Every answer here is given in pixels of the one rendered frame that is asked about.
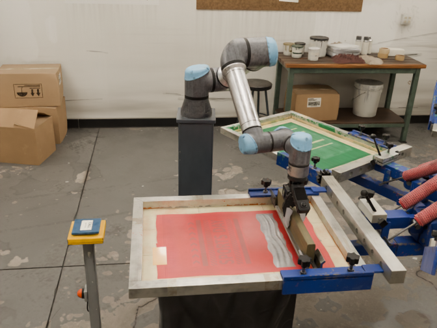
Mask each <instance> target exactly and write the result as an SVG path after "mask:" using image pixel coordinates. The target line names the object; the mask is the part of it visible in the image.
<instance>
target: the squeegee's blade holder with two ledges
mask: <svg viewBox="0 0 437 328"><path fill-rule="evenodd" d="M275 208H276V211H277V213H278V215H279V217H280V219H281V221H282V224H283V226H284V228H285V230H286V232H287V235H288V236H289V239H290V240H291V243H292V244H293V247H294V249H295V251H296V253H297V255H298V257H299V256H300V253H299V251H298V250H299V247H298V245H297V243H296V241H295V239H294V237H293V235H292V233H291V231H290V229H289V227H288V228H287V227H286V225H285V223H284V217H283V214H282V212H281V210H280V208H279V206H275Z"/></svg>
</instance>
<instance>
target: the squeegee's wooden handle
mask: <svg viewBox="0 0 437 328"><path fill-rule="evenodd" d="M282 190H283V188H279V189H278V195H277V206H279V208H280V210H281V212H282V214H283V211H282V204H283V202H284V199H283V197H282ZM290 208H291V206H290ZM292 210H293V213H292V214H291V216H290V218H291V220H290V222H289V224H290V225H289V229H290V231H291V233H292V235H293V237H294V239H295V241H296V243H297V245H298V247H299V249H300V250H302V251H303V253H304V255H306V254H307V255H308V256H309V257H310V258H312V260H311V262H313V260H314V255H315V246H316V245H315V243H314V241H313V239H312V238H311V236H310V233H309V232H308V230H307V228H306V226H305V225H304V223H303V221H302V219H301V218H300V215H299V214H298V213H297V210H296V208H295V207H293V208H292Z"/></svg>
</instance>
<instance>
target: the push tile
mask: <svg viewBox="0 0 437 328"><path fill-rule="evenodd" d="M100 225H101V218H97V219H75V221H74V224H73V228H72V235H80V234H99V230H100Z"/></svg>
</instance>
